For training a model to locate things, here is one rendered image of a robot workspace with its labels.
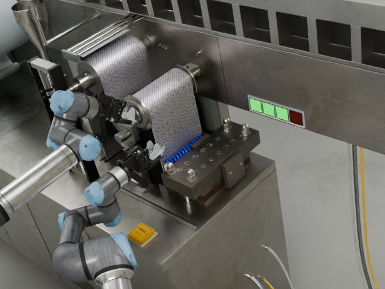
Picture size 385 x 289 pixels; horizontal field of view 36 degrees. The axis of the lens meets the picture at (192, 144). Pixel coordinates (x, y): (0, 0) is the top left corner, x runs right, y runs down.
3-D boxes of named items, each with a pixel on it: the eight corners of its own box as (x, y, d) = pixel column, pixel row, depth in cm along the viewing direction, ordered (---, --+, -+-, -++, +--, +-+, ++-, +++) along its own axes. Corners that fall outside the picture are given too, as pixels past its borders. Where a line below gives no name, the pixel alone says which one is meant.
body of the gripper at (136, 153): (149, 148, 216) (125, 166, 210) (154, 166, 221) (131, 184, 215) (136, 141, 221) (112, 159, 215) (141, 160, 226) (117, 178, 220)
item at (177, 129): (161, 165, 230) (150, 126, 219) (201, 133, 242) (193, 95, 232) (162, 166, 230) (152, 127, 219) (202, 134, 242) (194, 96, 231)
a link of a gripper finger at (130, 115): (145, 110, 215) (126, 106, 208) (141, 127, 216) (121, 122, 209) (140, 109, 217) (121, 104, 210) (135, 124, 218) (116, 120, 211)
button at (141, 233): (129, 238, 218) (127, 233, 217) (142, 226, 222) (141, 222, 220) (142, 245, 214) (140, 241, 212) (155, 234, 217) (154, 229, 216)
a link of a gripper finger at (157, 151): (167, 138, 222) (149, 151, 217) (170, 151, 226) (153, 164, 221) (161, 135, 224) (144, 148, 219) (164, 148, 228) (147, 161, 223)
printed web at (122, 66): (106, 159, 261) (72, 57, 232) (144, 131, 273) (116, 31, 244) (168, 189, 236) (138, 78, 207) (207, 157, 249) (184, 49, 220)
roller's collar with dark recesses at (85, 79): (75, 90, 232) (70, 76, 228) (87, 83, 235) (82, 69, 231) (85, 94, 228) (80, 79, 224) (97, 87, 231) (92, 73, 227)
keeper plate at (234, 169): (225, 187, 230) (221, 164, 224) (241, 172, 235) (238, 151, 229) (230, 189, 228) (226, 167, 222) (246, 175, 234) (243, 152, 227)
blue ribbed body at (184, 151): (165, 167, 231) (162, 160, 229) (201, 138, 242) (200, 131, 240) (171, 170, 228) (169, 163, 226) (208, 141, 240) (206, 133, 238)
